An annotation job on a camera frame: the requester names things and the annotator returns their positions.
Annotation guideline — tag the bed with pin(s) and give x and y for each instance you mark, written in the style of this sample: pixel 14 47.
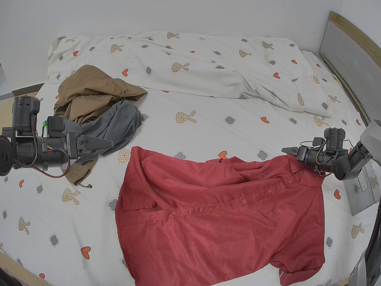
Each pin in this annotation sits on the bed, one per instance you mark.
pixel 208 124

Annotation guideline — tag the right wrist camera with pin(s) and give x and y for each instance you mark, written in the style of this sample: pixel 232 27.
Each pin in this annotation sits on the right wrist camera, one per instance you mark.
pixel 318 142

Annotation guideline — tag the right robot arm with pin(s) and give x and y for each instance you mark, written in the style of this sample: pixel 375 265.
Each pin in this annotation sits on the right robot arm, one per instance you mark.
pixel 339 165

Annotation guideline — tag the red shirt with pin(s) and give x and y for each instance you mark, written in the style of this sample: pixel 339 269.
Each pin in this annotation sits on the red shirt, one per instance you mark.
pixel 223 231

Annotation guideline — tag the clear plastic box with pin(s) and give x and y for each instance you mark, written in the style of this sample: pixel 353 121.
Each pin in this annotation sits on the clear plastic box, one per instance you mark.
pixel 360 198

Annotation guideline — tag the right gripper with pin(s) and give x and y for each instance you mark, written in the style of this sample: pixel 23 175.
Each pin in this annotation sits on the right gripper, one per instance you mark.
pixel 306 156

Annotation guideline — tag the grey garment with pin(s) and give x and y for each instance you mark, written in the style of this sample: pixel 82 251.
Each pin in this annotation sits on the grey garment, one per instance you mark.
pixel 122 124

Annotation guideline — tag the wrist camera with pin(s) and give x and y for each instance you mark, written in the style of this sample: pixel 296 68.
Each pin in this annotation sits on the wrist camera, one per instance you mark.
pixel 318 142
pixel 56 127

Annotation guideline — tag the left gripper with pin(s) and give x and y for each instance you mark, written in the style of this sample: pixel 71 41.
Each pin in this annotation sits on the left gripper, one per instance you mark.
pixel 73 146

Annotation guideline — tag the brown garment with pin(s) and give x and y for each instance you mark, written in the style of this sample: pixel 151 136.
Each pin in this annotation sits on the brown garment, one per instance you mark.
pixel 92 85

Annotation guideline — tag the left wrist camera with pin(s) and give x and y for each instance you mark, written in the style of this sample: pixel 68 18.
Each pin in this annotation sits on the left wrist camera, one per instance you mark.
pixel 56 127

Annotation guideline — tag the white printed quilt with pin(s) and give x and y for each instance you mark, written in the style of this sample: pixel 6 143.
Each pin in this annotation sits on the white printed quilt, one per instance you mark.
pixel 208 64

